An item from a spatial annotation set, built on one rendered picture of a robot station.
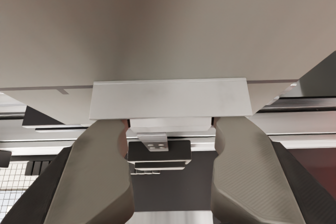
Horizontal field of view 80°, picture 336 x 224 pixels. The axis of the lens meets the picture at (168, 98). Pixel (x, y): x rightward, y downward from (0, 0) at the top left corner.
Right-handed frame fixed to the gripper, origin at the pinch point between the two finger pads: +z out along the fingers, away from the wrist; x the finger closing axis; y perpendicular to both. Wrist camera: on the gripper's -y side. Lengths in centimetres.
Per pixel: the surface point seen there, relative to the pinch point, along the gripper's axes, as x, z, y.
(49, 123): -12.2, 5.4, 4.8
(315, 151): 48, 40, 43
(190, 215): 1.5, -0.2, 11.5
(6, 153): -39, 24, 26
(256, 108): 7.0, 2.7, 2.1
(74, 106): -7.2, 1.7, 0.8
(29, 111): -14.6, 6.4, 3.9
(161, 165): -2.0, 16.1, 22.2
